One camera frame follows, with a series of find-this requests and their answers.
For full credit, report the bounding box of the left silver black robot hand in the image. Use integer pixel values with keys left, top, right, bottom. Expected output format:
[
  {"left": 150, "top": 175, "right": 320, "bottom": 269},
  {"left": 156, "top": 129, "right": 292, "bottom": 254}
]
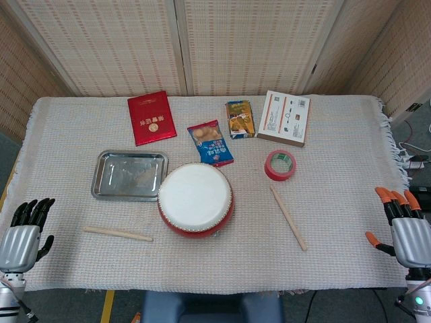
[{"left": 0, "top": 198, "right": 56, "bottom": 273}]

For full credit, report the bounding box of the right silver orange-tipped robot hand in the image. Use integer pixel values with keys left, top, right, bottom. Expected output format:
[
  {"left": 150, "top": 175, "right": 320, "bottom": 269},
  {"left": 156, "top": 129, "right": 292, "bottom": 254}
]
[{"left": 365, "top": 186, "right": 431, "bottom": 270}]

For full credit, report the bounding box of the wooden drumstick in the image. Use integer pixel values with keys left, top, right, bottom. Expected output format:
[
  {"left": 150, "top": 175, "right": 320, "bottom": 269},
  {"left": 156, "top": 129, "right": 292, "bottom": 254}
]
[
  {"left": 83, "top": 225, "right": 154, "bottom": 242},
  {"left": 269, "top": 186, "right": 308, "bottom": 252}
]

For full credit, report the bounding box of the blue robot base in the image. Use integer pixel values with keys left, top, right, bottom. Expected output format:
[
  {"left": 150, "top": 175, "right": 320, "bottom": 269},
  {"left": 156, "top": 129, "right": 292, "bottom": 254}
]
[{"left": 141, "top": 289, "right": 286, "bottom": 323}]

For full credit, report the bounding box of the metal tray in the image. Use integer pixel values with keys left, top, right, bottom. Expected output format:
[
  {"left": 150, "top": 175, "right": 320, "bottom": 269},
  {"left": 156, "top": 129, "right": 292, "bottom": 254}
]
[{"left": 90, "top": 149, "right": 169, "bottom": 202}]

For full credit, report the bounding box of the red drum with white skin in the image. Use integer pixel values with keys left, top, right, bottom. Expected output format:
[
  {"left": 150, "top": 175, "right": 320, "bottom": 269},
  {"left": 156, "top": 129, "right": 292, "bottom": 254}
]
[{"left": 157, "top": 163, "right": 236, "bottom": 239}]

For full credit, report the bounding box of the black box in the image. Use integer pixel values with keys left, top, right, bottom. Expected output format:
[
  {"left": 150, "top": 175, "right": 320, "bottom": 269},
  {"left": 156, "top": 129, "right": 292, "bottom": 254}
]
[{"left": 409, "top": 184, "right": 431, "bottom": 213}]

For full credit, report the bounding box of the white woven tablecloth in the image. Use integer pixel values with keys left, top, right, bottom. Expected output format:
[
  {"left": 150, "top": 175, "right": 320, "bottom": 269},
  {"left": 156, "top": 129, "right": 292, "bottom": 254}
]
[{"left": 0, "top": 95, "right": 413, "bottom": 293}]

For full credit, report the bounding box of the white power strip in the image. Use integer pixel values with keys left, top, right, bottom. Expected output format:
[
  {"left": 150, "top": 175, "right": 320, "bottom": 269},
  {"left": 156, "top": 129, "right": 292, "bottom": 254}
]
[{"left": 400, "top": 156, "right": 427, "bottom": 170}]

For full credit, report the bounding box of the red tape roll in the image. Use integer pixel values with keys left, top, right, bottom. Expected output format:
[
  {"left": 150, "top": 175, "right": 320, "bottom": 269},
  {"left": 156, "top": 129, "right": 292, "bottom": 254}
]
[{"left": 263, "top": 149, "right": 298, "bottom": 182}]

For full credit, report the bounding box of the white cardboard product box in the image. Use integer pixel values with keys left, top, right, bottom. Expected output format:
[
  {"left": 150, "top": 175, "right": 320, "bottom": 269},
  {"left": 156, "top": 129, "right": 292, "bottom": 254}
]
[{"left": 257, "top": 89, "right": 311, "bottom": 148}]

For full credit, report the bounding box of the red certificate book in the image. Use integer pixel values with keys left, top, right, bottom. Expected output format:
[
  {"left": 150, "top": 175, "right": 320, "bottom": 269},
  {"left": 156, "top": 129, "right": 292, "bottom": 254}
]
[{"left": 127, "top": 90, "right": 178, "bottom": 147}]

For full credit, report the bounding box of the yellow snack box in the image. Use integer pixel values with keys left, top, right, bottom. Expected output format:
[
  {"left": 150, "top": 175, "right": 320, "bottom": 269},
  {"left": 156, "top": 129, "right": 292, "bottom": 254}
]
[{"left": 225, "top": 100, "right": 256, "bottom": 140}]

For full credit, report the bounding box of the blue snack packet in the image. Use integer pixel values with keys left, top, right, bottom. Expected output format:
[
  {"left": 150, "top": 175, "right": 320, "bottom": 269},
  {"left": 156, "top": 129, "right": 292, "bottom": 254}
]
[{"left": 187, "top": 120, "right": 235, "bottom": 168}]

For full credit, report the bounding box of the bamboo folding screen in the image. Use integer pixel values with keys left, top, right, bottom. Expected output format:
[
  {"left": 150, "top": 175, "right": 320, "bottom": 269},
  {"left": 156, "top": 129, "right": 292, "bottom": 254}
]
[{"left": 0, "top": 0, "right": 431, "bottom": 142}]

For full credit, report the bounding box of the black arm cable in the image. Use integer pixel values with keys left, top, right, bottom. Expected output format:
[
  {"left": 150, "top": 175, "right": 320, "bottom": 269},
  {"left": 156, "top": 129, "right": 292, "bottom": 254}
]
[{"left": 19, "top": 299, "right": 38, "bottom": 323}]

